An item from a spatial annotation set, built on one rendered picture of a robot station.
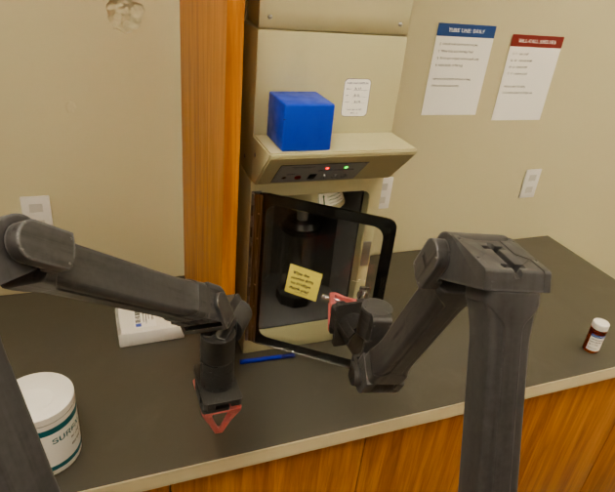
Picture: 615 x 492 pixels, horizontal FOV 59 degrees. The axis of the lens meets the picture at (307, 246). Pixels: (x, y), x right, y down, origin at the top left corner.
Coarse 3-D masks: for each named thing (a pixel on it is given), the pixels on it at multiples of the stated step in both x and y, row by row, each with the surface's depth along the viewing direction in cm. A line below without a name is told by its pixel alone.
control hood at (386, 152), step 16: (256, 144) 108; (272, 144) 105; (336, 144) 109; (352, 144) 110; (368, 144) 111; (384, 144) 112; (400, 144) 113; (256, 160) 109; (272, 160) 102; (288, 160) 103; (304, 160) 105; (320, 160) 106; (336, 160) 108; (352, 160) 109; (368, 160) 111; (384, 160) 112; (400, 160) 114; (256, 176) 110; (272, 176) 109; (368, 176) 120; (384, 176) 122
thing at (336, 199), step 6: (330, 192) 127; (336, 192) 128; (342, 192) 131; (300, 198) 125; (306, 198) 125; (312, 198) 125; (318, 198) 125; (324, 198) 126; (330, 198) 127; (336, 198) 128; (342, 198) 130; (324, 204) 126; (330, 204) 127; (336, 204) 128; (342, 204) 130
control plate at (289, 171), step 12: (288, 168) 107; (300, 168) 108; (312, 168) 109; (324, 168) 110; (336, 168) 111; (348, 168) 113; (360, 168) 114; (276, 180) 112; (288, 180) 113; (300, 180) 114; (312, 180) 115
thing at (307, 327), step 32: (288, 224) 116; (320, 224) 113; (352, 224) 111; (384, 224) 109; (288, 256) 119; (320, 256) 117; (352, 256) 114; (384, 256) 112; (320, 288) 120; (352, 288) 118; (384, 288) 116; (256, 320) 130; (288, 320) 127; (320, 320) 124; (320, 352) 128
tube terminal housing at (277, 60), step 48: (288, 48) 104; (336, 48) 107; (384, 48) 111; (336, 96) 112; (384, 96) 116; (240, 144) 120; (240, 192) 124; (288, 192) 119; (240, 240) 128; (240, 288) 132
